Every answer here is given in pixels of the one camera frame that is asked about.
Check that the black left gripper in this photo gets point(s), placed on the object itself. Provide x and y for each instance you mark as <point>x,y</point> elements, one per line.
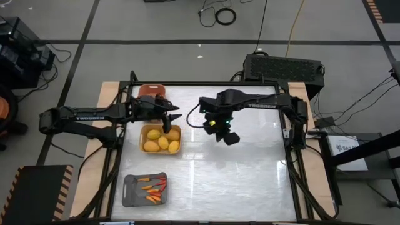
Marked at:
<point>148,107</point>

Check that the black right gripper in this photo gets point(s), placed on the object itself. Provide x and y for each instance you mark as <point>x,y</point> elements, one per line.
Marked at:
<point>220,123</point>

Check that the yellow plastic basket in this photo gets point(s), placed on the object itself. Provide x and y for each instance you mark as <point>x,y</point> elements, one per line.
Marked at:
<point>142,137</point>

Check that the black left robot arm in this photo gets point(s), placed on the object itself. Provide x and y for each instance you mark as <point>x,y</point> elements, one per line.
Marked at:
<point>90,117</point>

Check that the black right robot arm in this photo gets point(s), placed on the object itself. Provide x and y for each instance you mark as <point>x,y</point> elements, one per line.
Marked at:
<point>265,101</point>

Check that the orange plastic basket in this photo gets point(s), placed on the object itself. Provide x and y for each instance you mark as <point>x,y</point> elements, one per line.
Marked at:
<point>151,90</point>

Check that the grey plastic basket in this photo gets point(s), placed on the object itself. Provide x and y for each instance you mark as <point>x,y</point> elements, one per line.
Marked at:
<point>134,195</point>

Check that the black perforated computer case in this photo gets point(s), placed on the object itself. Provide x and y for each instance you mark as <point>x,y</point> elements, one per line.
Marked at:
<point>281,68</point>

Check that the small black power adapter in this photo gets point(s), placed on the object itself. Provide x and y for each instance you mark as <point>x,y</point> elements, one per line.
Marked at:
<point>325,123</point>

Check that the white paper sign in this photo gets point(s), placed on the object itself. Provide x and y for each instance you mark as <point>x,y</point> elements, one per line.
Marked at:
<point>347,150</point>

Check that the black stand beam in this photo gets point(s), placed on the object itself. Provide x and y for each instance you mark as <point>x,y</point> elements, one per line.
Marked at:
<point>365,150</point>

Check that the black mat striped edge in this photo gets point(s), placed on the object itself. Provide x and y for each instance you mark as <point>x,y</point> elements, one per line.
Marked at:
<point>386,7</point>
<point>34,193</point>

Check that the black equipment stack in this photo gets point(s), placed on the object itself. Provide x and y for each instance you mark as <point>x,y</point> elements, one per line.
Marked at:
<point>18,53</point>

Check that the black table frame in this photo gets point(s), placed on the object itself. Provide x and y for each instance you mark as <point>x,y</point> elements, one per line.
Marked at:
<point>187,83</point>

